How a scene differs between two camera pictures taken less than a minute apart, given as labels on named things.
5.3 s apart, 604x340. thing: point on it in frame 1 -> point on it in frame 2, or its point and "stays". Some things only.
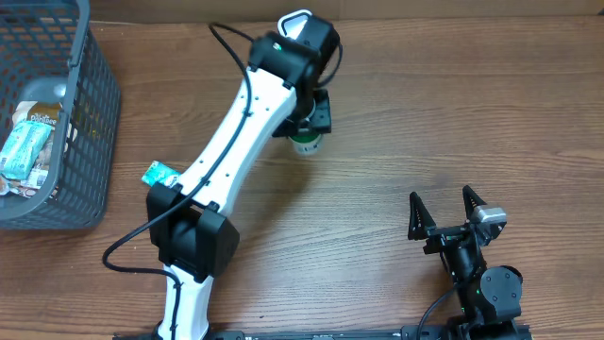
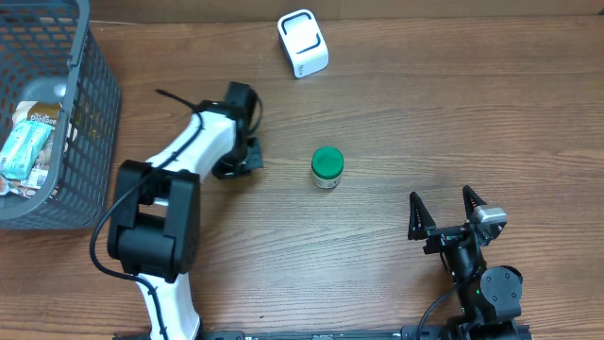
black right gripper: x=422 y=225 stays
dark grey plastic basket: x=47 y=53 stays
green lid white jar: x=306 y=144 -> x=327 y=167
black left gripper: x=319 y=121 -> x=224 y=170
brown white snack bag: x=40 y=179 stays
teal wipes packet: x=23 y=148 stays
